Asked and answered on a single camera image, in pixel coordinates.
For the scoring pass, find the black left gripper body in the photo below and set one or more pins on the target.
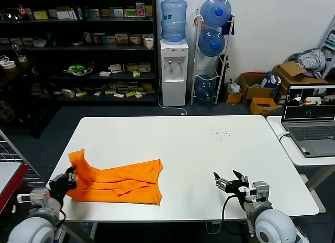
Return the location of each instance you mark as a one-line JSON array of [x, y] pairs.
[[60, 186]]

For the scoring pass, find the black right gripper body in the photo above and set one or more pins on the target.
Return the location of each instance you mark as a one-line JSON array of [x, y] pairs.
[[240, 192]]

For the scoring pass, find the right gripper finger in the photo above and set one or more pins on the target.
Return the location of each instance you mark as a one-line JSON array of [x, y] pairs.
[[242, 179], [223, 184]]

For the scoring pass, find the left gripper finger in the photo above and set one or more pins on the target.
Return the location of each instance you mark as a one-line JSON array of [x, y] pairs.
[[73, 180], [71, 170]]

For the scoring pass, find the orange t-shirt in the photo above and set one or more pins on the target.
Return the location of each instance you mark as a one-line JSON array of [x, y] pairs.
[[117, 182]]

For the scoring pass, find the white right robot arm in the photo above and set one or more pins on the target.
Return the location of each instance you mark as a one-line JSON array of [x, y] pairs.
[[272, 227]]

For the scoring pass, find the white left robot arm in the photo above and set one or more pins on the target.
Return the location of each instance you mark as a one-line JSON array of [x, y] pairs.
[[34, 230]]

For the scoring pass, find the grey pile of clothes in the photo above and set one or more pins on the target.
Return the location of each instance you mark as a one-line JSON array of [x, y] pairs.
[[312, 59]]

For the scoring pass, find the red and white cart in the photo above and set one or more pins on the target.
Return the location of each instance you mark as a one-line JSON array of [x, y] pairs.
[[13, 175]]

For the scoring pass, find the small white side table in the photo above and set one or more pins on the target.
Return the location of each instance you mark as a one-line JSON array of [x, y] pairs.
[[288, 154]]

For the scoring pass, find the large white table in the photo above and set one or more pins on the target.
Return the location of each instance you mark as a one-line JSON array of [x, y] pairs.
[[183, 148]]

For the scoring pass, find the orange cardboard box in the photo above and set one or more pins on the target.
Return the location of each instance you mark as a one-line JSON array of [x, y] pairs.
[[261, 110]]

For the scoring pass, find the white box with green edge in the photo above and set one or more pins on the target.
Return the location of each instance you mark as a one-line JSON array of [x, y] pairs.
[[68, 93]]

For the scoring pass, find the small orange box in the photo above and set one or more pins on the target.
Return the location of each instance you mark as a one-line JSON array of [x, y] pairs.
[[233, 98]]

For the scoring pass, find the grey open laptop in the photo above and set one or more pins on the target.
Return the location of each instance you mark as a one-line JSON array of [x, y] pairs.
[[314, 133]]

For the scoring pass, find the open brown cardboard box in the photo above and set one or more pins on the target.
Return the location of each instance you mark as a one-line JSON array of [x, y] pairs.
[[255, 92]]

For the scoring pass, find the white plastic bag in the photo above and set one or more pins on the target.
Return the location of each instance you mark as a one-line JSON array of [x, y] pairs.
[[233, 87]]

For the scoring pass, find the green and white bowl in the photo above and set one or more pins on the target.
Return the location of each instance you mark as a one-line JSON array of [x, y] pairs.
[[77, 69]]

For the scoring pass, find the blue and white bag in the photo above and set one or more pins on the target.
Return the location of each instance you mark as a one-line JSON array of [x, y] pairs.
[[270, 82]]

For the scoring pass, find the flat white box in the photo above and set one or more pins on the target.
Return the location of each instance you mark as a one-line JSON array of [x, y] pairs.
[[105, 74]]

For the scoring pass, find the white water dispenser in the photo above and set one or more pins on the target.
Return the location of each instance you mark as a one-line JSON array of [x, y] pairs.
[[172, 91]]

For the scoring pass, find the white box with red stripe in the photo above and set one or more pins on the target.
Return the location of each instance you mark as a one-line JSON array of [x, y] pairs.
[[116, 68]]

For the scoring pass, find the black stand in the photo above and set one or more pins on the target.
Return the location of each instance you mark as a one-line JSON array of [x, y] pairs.
[[224, 65]]

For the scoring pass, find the cardboard box with flaps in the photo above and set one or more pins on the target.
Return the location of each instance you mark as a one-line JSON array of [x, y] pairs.
[[290, 70]]

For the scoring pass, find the white tape roll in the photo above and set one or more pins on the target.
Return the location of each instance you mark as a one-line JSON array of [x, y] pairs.
[[8, 65]]

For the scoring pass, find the black shelving unit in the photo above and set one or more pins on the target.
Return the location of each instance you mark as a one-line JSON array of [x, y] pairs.
[[155, 70]]

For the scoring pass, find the dark blue bottle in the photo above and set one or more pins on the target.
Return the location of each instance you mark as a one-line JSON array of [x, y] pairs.
[[51, 40]]

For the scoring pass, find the clear plastic bottle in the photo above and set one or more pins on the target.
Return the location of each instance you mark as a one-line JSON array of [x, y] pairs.
[[15, 50]]

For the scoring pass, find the brown white box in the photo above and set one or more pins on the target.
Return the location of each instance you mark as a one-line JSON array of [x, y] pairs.
[[122, 39]]

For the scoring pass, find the white paper cup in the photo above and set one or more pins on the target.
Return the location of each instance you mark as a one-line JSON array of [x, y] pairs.
[[149, 43]]

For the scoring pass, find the teal white box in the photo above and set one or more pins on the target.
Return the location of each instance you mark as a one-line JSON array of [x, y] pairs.
[[117, 13]]

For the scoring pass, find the cola bottle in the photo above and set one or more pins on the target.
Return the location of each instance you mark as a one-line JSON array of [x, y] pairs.
[[22, 13]]

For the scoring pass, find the pink hanging cloth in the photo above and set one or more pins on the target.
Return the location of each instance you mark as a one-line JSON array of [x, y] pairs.
[[196, 21]]

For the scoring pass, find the clear glass bowl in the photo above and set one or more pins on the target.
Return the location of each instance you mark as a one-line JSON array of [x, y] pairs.
[[13, 15]]

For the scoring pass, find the upright blue water jug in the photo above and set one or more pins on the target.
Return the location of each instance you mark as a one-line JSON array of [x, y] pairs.
[[173, 22]]

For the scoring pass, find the box with red print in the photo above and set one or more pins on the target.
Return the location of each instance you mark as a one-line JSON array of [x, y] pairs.
[[140, 10]]

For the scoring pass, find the yellow orange box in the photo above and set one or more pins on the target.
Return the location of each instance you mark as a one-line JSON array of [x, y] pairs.
[[148, 11]]

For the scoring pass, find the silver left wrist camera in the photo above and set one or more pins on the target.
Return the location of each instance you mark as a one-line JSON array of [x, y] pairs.
[[36, 197]]

